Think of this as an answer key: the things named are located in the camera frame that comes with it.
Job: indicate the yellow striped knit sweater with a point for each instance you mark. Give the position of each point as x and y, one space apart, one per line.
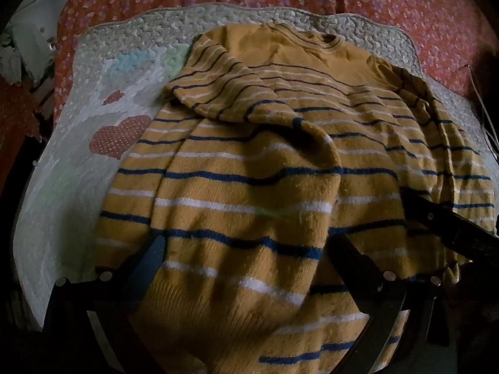
241 187

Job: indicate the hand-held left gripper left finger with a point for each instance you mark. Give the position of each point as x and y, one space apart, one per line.
154 257

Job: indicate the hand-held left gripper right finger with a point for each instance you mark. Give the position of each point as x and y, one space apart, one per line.
351 261

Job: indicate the white quilted mat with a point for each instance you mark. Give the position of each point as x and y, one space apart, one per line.
78 187

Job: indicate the white cloth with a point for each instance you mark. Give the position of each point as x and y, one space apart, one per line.
35 35

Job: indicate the red floral bedsheet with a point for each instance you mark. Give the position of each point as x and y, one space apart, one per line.
390 0

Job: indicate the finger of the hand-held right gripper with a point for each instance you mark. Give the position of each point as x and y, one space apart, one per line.
436 220

